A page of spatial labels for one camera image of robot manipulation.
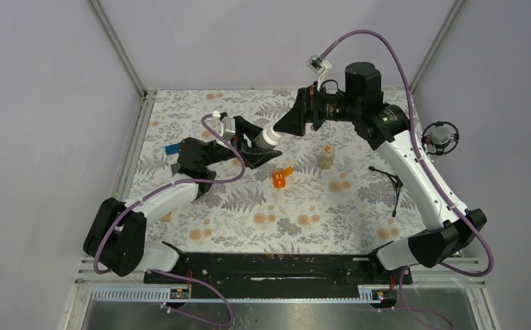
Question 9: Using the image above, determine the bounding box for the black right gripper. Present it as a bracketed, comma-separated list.
[273, 82, 360, 137]

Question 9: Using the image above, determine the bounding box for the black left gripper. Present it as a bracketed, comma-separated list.
[202, 117, 282, 168]

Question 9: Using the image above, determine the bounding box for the white blue pill bottle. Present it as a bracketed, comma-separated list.
[252, 125, 284, 150]

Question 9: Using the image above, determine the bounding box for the clear pill bottle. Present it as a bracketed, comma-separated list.
[318, 145, 335, 170]

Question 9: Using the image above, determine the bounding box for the orange pill organizer box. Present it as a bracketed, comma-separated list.
[271, 166, 293, 189]

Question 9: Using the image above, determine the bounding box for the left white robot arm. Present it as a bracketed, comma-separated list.
[83, 113, 283, 283]

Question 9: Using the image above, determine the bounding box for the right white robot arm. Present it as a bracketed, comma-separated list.
[253, 62, 487, 283]

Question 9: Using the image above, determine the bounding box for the blue toy brick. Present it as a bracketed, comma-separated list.
[164, 143, 180, 155]

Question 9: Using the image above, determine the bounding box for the floral patterned mat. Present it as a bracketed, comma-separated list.
[130, 89, 424, 254]

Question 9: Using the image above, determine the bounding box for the tan wooden block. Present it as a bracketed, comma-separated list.
[160, 212, 172, 223]

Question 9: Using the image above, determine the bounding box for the microphone on black stand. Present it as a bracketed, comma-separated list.
[368, 121, 460, 218]

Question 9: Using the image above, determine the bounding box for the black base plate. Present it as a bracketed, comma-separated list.
[143, 252, 414, 300]

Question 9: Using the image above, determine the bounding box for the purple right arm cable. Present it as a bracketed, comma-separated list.
[308, 29, 496, 329]

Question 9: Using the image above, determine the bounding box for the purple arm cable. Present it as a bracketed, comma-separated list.
[93, 113, 247, 329]
[308, 29, 496, 329]

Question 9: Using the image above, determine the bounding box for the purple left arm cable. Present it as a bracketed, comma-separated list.
[93, 113, 247, 329]

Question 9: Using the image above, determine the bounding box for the aluminium frame rail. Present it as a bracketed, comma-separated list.
[69, 257, 487, 304]

